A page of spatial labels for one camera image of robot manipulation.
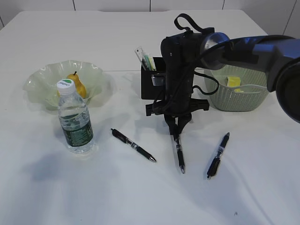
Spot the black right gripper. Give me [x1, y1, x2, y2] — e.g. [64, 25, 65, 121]
[146, 93, 209, 135]

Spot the yellow utility knife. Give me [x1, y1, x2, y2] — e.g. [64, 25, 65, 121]
[148, 54, 156, 71]

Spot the blue black pen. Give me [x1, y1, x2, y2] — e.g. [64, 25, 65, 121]
[207, 132, 230, 180]

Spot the teal utility knife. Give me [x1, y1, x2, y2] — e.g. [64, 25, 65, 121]
[143, 54, 152, 71]

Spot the clear plastic ruler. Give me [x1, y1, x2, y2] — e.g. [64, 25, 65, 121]
[135, 46, 148, 71]

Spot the yellow pear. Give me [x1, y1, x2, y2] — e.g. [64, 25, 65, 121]
[66, 71, 87, 98]

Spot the clear plastic water bottle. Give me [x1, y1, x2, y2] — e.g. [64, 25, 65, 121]
[57, 79, 94, 154]

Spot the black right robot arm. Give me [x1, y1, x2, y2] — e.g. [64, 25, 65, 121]
[146, 31, 300, 134]

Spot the black square pen holder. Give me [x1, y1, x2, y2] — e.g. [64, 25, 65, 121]
[141, 57, 165, 100]

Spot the green woven plastic basket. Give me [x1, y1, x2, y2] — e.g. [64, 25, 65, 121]
[204, 65, 269, 112]

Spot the green wavy glass plate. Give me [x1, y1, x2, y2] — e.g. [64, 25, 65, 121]
[23, 60, 105, 110]

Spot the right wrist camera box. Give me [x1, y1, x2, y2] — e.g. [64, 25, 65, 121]
[151, 73, 166, 86]

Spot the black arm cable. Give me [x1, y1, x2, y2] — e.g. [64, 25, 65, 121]
[153, 13, 220, 111]

